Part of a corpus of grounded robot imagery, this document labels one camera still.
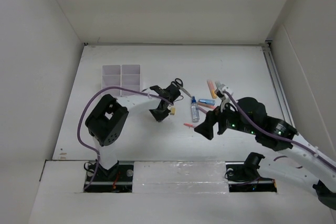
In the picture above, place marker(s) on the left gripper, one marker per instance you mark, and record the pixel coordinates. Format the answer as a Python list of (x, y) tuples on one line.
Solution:
[(160, 117)]

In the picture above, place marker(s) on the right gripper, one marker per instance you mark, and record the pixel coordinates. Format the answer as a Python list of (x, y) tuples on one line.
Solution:
[(205, 128)]

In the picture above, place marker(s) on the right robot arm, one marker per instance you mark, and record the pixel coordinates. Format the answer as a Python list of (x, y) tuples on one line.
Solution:
[(315, 172)]

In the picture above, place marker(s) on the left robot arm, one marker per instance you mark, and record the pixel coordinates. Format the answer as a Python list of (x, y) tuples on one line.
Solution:
[(107, 119)]

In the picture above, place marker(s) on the yellow eraser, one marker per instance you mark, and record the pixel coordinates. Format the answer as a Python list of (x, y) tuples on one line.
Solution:
[(172, 112)]

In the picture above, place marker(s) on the purple marker pen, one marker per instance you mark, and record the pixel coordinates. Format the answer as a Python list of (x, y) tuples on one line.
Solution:
[(202, 110)]

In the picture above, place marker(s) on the clear glue bottle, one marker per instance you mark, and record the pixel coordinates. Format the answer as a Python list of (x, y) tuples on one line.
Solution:
[(194, 110)]

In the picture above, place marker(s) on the blue correction tape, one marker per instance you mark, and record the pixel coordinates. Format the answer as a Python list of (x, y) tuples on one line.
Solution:
[(207, 101)]

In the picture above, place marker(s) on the orange highlighter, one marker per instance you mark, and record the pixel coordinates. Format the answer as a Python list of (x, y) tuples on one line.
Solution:
[(211, 88)]

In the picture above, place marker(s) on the white right organizer bin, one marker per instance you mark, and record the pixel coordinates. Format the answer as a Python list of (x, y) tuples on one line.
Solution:
[(131, 77)]

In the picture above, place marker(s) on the white organizer bin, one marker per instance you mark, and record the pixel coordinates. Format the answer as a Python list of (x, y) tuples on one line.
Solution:
[(111, 76), (131, 77)]

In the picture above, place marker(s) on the white left organizer bin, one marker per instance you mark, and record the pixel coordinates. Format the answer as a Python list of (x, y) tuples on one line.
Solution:
[(111, 76)]

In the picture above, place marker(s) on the black handled scissors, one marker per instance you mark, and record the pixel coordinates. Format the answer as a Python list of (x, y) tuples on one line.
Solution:
[(179, 83)]

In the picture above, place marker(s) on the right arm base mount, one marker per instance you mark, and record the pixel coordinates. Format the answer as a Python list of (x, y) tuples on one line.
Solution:
[(239, 182)]

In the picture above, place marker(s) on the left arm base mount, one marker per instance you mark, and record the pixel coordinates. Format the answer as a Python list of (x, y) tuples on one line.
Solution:
[(118, 180)]

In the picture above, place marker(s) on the aluminium side rail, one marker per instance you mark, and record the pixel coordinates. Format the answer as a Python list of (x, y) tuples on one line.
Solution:
[(276, 82)]

